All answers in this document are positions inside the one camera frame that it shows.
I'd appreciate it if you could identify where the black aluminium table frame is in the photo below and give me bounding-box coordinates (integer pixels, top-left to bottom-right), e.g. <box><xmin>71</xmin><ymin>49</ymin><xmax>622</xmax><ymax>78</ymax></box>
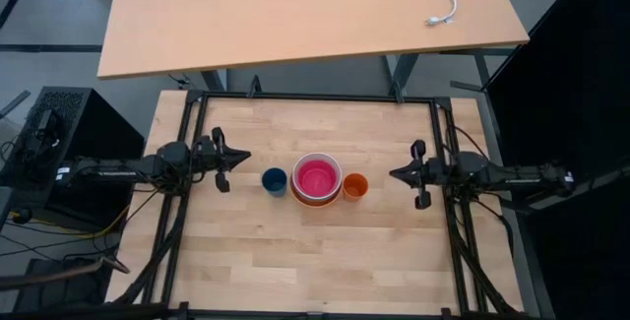
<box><xmin>125</xmin><ymin>88</ymin><xmax>518</xmax><ymax>320</ymax></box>

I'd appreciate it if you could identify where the orange plastic cup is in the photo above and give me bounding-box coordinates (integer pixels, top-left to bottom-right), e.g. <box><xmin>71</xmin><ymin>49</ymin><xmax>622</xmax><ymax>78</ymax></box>
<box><xmin>342</xmin><ymin>172</ymin><xmax>370</xmax><ymax>203</ymax></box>

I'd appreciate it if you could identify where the black cable bundle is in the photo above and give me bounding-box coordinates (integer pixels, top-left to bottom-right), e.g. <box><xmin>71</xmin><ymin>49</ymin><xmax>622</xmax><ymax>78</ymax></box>
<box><xmin>445</xmin><ymin>181</ymin><xmax>514</xmax><ymax>314</ymax></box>
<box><xmin>117</xmin><ymin>189</ymin><xmax>184</xmax><ymax>306</ymax></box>

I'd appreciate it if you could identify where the black partition panel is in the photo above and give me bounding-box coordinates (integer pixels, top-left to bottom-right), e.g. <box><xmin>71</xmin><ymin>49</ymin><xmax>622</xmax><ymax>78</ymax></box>
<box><xmin>484</xmin><ymin>0</ymin><xmax>630</xmax><ymax>198</ymax></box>

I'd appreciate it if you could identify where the yellow cable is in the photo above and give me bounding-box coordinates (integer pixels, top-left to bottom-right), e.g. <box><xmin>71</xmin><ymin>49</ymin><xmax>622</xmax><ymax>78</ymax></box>
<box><xmin>9</xmin><ymin>204</ymin><xmax>133</xmax><ymax>241</ymax></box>

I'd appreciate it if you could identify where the brown strap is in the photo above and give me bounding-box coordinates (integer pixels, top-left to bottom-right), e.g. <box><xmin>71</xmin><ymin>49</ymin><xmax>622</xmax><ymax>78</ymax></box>
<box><xmin>0</xmin><ymin>255</ymin><xmax>132</xmax><ymax>291</ymax></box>

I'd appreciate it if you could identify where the pink translucent plastic bowl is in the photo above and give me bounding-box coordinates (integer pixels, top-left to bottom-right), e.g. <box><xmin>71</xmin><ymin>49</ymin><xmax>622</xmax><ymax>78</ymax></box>
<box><xmin>296</xmin><ymin>159</ymin><xmax>341</xmax><ymax>199</ymax></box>

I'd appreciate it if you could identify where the blue plastic cup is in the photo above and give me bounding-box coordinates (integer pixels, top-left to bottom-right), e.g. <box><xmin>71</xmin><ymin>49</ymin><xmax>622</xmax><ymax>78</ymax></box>
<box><xmin>261</xmin><ymin>166</ymin><xmax>289</xmax><ymax>198</ymax></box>

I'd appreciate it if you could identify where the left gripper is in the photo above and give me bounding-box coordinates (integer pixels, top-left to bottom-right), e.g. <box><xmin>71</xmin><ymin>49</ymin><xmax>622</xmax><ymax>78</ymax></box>
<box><xmin>194</xmin><ymin>126</ymin><xmax>252</xmax><ymax>194</ymax></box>

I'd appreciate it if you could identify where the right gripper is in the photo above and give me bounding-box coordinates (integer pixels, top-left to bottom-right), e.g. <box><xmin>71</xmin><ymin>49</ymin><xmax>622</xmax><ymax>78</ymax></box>
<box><xmin>389</xmin><ymin>139</ymin><xmax>447</xmax><ymax>212</ymax></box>

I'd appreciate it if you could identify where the light orange plastic bowl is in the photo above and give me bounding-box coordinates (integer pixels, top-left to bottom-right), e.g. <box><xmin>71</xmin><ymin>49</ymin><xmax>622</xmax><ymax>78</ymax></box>
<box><xmin>288</xmin><ymin>171</ymin><xmax>345</xmax><ymax>209</ymax></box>

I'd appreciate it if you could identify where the black computer tower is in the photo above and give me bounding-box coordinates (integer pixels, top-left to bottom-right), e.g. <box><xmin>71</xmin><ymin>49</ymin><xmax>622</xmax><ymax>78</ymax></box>
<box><xmin>0</xmin><ymin>86</ymin><xmax>145</xmax><ymax>213</ymax></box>

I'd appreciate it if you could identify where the light wooden side table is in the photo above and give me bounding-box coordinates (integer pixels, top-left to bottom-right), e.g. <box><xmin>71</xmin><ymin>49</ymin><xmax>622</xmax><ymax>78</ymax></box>
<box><xmin>96</xmin><ymin>0</ymin><xmax>531</xmax><ymax>97</ymax></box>

